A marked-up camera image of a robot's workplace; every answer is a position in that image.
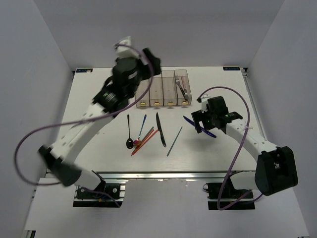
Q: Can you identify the blue knife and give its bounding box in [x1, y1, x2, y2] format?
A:
[183, 116, 217, 138]

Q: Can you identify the black handled fork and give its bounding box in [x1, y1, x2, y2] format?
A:
[175, 75, 187, 100]

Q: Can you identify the pink handled fork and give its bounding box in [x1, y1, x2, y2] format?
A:
[181, 76, 189, 99]

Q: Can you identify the black knife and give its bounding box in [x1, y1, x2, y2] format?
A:
[156, 113, 166, 147]

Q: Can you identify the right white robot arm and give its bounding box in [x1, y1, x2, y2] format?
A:
[192, 94, 298, 198]

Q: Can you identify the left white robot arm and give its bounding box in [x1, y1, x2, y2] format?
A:
[38, 47, 161, 198]

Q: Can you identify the clear container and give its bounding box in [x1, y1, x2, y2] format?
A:
[161, 70, 177, 107]
[149, 74, 163, 107]
[135, 74, 151, 109]
[174, 69, 192, 106]

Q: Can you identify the lone teal chopstick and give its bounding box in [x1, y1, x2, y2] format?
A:
[166, 127, 183, 157]

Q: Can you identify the right xdof label sticker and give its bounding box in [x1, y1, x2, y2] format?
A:
[223, 66, 241, 71]

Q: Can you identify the xdof label sticker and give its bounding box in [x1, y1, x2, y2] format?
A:
[75, 68, 93, 73]
[223, 66, 241, 71]

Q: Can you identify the left xdof label sticker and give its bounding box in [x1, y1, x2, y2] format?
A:
[75, 68, 93, 73]

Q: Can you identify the orange chopstick upper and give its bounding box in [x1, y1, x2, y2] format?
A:
[135, 130, 156, 150]

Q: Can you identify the orange chopstick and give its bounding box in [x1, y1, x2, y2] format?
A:
[135, 130, 156, 150]
[131, 129, 159, 156]

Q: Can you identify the orange chopstick lower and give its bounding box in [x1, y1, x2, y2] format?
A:
[131, 129, 159, 156]

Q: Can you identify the teal chopstick by spoon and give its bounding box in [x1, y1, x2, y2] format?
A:
[134, 127, 154, 148]

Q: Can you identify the black spoon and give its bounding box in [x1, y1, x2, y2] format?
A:
[126, 115, 134, 149]

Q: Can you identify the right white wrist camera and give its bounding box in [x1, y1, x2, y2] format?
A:
[197, 94, 210, 113]

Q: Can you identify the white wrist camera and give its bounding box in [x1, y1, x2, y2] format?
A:
[197, 94, 210, 113]
[114, 36, 138, 59]

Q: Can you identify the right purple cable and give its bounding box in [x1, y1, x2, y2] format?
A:
[197, 86, 264, 211]

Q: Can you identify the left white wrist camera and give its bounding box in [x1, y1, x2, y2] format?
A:
[114, 36, 138, 59]

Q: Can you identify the aluminium table right rail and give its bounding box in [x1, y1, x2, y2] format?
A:
[241, 68, 267, 139]

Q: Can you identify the aluminium table rail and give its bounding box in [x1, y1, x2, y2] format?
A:
[44, 171, 256, 181]
[241, 68, 267, 139]

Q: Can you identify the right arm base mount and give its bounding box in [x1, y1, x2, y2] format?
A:
[203, 182, 255, 211]

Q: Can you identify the aluminium table front rail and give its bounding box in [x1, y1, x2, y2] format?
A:
[44, 171, 256, 181]

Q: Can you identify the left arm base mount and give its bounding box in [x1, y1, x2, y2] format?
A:
[73, 179, 128, 208]

